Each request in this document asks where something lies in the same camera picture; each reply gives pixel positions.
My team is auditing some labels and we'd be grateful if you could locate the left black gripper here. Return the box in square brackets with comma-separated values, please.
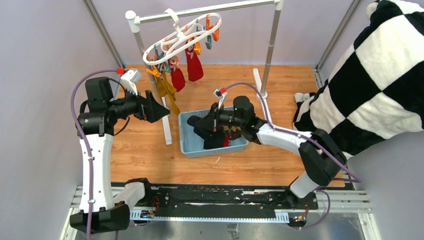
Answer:
[107, 83, 169, 123]

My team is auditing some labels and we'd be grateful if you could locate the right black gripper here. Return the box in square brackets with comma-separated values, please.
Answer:
[196, 102, 245, 133]

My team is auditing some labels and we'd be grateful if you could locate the black sock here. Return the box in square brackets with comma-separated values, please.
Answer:
[203, 131, 226, 150]
[186, 115, 214, 140]

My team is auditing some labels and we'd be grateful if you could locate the light blue plastic basket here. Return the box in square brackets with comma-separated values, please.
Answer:
[178, 108, 249, 158]

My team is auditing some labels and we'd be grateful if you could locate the red snowflake christmas sock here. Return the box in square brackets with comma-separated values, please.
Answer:
[223, 133, 232, 148]

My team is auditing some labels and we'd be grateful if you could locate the brown argyle sock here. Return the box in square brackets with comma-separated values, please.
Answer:
[223, 126, 242, 142]

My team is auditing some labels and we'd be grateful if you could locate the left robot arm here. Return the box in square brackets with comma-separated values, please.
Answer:
[69, 77, 170, 234]

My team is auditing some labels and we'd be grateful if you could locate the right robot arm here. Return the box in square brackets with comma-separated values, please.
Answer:
[193, 95, 347, 209]

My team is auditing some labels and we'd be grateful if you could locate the white round sock hanger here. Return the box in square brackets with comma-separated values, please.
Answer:
[142, 8, 222, 66]

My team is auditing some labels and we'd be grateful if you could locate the mustard yellow sock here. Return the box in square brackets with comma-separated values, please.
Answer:
[146, 66, 180, 115]

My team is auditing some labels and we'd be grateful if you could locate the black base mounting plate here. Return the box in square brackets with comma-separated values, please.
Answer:
[130, 184, 319, 223]

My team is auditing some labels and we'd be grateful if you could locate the white grey drying rack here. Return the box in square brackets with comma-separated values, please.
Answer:
[124, 0, 286, 146]

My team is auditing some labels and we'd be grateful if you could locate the black white checkered blanket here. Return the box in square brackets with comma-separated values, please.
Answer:
[292, 0, 424, 158]

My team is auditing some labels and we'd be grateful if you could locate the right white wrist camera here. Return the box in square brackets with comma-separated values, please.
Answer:
[213, 87, 228, 112]

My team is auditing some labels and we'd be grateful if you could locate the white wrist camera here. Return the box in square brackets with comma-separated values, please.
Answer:
[120, 68, 142, 96]
[213, 87, 228, 112]

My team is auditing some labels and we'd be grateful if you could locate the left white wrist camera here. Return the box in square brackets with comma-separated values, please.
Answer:
[120, 68, 142, 96]

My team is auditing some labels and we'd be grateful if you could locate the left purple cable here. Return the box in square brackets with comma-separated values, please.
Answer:
[70, 67, 153, 240]

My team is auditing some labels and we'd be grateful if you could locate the purple cable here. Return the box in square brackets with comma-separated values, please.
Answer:
[70, 67, 153, 240]
[218, 82, 363, 231]

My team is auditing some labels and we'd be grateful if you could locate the aluminium frame rail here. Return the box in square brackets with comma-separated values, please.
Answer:
[59, 185, 382, 240]

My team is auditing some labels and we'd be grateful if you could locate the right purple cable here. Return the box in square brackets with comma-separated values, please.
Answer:
[218, 82, 363, 231]

